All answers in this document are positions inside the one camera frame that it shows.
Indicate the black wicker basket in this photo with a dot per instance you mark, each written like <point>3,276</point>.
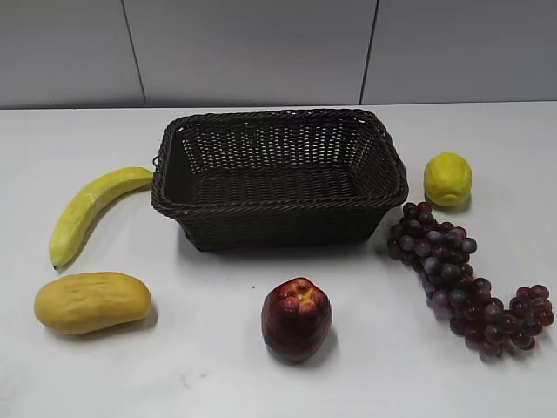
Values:
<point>304,177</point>

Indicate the red apple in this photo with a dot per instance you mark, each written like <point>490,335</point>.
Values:
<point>296,317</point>

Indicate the yellow banana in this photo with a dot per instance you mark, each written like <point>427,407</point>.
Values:
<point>80,214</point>

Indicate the purple grape bunch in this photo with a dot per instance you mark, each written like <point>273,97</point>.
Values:
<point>439,253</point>

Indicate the yellow lemon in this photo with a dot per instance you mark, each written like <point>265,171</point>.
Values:
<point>448,179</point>

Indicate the yellow mango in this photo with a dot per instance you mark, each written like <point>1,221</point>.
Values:
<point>87,302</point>

